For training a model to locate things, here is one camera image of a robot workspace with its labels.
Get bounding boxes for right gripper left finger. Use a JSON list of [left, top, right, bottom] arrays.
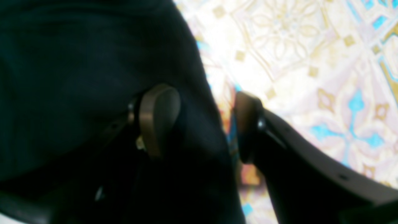
[[93, 84, 181, 224]]

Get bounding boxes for patterned tablecloth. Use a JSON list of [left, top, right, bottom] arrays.
[[175, 0, 397, 224]]

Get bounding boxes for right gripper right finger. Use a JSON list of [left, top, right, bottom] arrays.
[[234, 91, 398, 224]]

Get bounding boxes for black T-shirt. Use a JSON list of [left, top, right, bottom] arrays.
[[1, 0, 246, 224]]

